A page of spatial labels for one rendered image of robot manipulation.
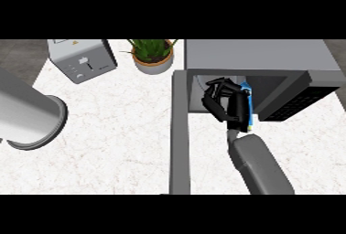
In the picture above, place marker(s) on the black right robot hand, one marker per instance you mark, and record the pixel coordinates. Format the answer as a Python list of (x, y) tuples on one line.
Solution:
[(237, 106)]

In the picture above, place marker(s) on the blue and white milk carton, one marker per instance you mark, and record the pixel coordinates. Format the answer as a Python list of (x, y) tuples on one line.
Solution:
[(247, 90)]

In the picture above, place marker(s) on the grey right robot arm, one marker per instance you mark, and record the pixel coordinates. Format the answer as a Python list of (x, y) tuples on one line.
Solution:
[(259, 164)]

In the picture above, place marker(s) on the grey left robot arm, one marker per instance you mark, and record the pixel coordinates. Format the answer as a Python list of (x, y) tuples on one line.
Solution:
[(27, 117)]

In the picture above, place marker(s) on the grey microwave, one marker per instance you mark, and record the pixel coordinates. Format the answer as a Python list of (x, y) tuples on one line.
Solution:
[(265, 73)]

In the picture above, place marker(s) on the grey microwave door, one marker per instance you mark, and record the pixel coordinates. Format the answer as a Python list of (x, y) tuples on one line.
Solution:
[(179, 134)]

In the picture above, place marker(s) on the potted green plant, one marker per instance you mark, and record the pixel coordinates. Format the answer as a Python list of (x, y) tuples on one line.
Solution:
[(153, 56)]

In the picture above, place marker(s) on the silver toaster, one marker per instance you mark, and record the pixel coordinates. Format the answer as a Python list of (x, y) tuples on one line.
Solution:
[(82, 59)]

